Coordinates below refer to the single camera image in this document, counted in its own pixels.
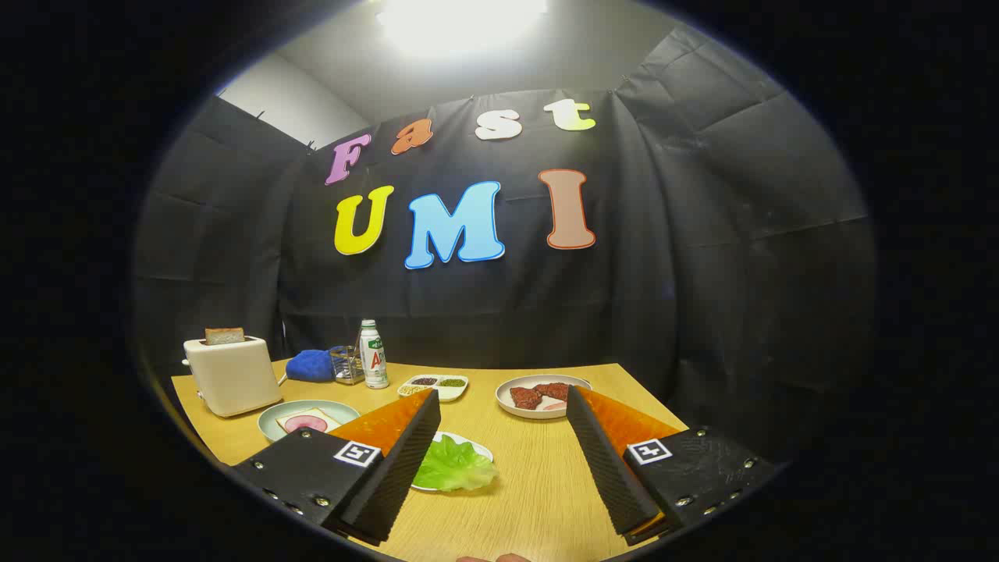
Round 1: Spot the white toaster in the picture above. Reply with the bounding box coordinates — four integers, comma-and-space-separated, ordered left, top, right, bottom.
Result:
183, 336, 284, 418

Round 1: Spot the metal wire utensil holder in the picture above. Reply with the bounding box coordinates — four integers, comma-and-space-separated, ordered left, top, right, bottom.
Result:
329, 345, 366, 386

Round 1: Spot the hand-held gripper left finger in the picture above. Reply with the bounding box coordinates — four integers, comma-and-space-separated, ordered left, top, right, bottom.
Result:
233, 387, 443, 546

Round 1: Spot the white divided dish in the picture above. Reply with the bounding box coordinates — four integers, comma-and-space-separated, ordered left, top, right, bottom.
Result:
397, 374, 470, 403

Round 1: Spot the pale green plate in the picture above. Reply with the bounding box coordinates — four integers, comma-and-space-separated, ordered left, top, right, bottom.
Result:
258, 400, 361, 443

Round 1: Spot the blue cloth mitt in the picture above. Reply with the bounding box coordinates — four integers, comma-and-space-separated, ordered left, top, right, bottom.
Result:
286, 347, 344, 383

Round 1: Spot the black backdrop cloth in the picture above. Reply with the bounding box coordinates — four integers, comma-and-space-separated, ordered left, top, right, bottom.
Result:
133, 88, 879, 469

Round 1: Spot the small white plate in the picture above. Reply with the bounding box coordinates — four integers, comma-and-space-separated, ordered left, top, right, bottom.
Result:
410, 431, 495, 493

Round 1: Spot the white bread slice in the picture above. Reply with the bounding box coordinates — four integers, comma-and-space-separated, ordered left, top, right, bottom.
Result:
276, 407, 343, 435

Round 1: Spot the green lettuce leaf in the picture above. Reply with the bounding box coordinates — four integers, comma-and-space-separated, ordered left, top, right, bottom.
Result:
411, 434, 500, 493

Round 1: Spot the white drink bottle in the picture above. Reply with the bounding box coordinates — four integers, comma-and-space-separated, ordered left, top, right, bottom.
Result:
357, 319, 390, 389

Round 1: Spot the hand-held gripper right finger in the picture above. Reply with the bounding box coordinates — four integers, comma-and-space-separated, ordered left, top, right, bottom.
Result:
565, 384, 777, 546

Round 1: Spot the white round meat plate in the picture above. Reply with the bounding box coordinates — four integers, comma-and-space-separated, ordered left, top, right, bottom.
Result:
496, 375, 592, 421

